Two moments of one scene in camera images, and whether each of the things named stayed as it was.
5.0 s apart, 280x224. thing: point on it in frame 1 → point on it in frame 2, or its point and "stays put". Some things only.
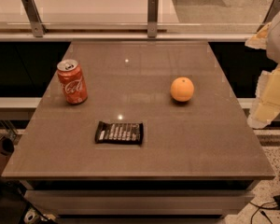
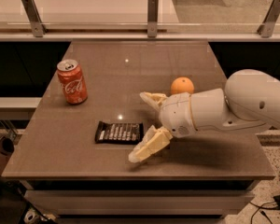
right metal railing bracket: x=273 y=10 stays put
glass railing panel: x=126 y=7 stays put
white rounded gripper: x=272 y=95 → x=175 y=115
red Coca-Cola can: x=72 y=80 stays put
